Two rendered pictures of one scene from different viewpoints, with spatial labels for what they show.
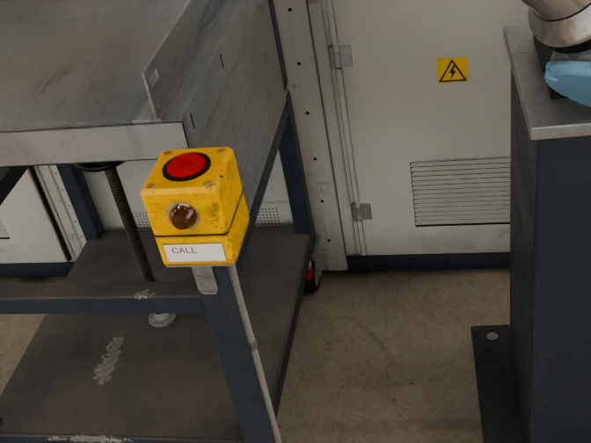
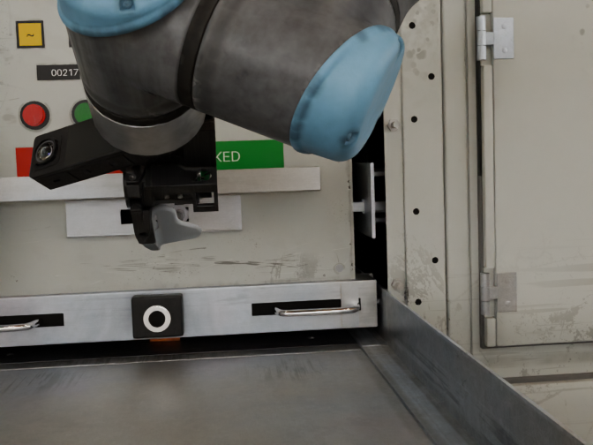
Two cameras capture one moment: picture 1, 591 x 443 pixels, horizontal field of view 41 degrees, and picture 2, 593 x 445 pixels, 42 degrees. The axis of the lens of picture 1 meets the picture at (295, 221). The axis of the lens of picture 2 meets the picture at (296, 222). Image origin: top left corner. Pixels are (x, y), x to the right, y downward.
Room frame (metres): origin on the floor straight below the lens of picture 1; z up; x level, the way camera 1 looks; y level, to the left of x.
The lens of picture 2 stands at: (0.73, 0.39, 1.07)
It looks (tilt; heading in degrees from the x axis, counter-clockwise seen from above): 4 degrees down; 339
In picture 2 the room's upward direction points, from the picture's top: 2 degrees counter-clockwise
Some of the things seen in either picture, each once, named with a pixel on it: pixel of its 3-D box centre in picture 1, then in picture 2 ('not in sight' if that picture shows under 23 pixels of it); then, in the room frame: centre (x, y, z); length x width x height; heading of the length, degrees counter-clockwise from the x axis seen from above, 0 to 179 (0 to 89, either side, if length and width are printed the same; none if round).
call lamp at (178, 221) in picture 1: (181, 219); not in sight; (0.65, 0.11, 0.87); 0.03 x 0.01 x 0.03; 75
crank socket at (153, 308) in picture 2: not in sight; (157, 315); (1.65, 0.23, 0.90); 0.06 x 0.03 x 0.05; 74
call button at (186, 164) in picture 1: (186, 169); not in sight; (0.69, 0.10, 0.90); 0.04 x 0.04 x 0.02
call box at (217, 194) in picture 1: (197, 206); not in sight; (0.69, 0.10, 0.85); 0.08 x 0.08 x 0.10; 75
